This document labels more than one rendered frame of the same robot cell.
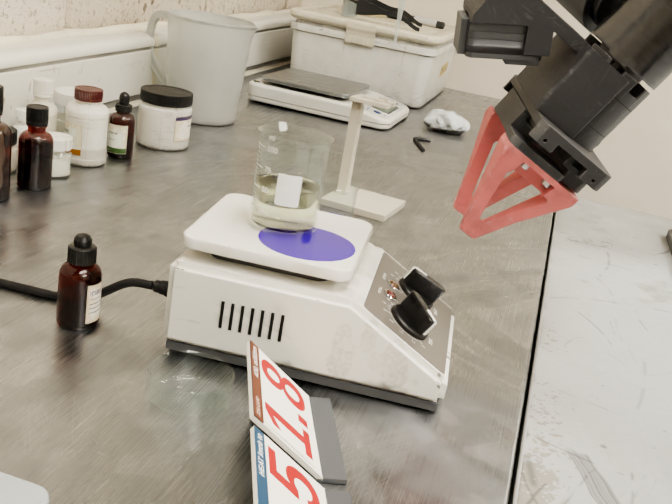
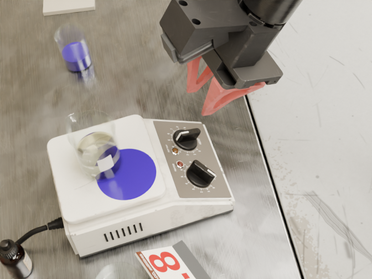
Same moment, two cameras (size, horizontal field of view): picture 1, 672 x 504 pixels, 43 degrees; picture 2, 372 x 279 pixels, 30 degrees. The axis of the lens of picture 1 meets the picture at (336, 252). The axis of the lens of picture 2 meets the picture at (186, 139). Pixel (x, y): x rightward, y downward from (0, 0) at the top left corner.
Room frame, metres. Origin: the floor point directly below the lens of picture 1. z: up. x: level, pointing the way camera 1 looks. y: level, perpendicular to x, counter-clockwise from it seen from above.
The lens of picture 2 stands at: (0.14, 0.08, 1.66)
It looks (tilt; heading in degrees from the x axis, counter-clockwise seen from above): 55 degrees down; 343
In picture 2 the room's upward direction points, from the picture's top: 8 degrees counter-clockwise
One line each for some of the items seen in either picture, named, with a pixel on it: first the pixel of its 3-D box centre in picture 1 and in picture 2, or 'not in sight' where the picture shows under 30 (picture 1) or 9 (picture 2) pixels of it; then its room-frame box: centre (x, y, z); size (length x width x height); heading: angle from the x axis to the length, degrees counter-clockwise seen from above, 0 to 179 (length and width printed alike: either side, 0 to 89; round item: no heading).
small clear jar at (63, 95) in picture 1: (77, 118); not in sight; (1.02, 0.34, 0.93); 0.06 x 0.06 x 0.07
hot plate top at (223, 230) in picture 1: (284, 233); (105, 166); (0.59, 0.04, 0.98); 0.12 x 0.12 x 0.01; 83
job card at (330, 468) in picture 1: (294, 408); (180, 275); (0.46, 0.01, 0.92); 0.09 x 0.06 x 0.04; 10
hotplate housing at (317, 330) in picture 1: (308, 295); (132, 180); (0.59, 0.01, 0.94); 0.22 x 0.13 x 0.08; 84
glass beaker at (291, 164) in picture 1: (287, 177); (94, 145); (0.60, 0.04, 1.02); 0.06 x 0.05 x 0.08; 33
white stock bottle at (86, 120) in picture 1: (86, 125); not in sight; (0.95, 0.31, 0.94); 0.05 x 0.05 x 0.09
